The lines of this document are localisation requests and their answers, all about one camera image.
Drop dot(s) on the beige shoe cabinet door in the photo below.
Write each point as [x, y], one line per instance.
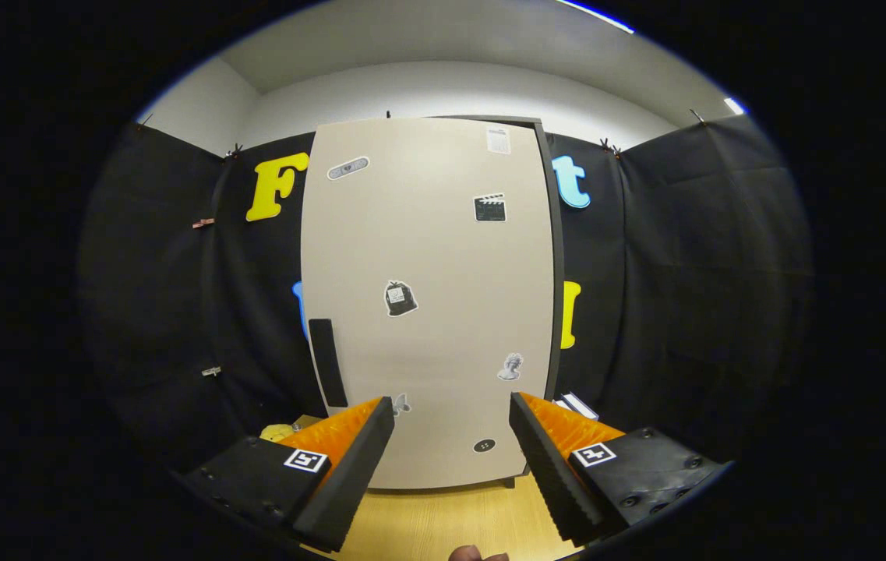
[427, 249]

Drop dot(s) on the white book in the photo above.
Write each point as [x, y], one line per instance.
[565, 403]

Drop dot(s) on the black backdrop cloth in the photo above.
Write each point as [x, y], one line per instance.
[684, 273]

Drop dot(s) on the grey shoe cabinet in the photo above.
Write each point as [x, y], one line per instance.
[558, 273]

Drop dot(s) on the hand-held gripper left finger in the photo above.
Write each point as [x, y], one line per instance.
[353, 479]

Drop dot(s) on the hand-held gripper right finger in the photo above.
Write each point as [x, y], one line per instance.
[550, 475]

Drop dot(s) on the small ceiling light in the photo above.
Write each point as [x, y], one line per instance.
[734, 105]

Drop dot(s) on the red clip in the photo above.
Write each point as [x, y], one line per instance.
[203, 223]

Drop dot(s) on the yellow plush toy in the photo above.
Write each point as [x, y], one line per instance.
[277, 432]

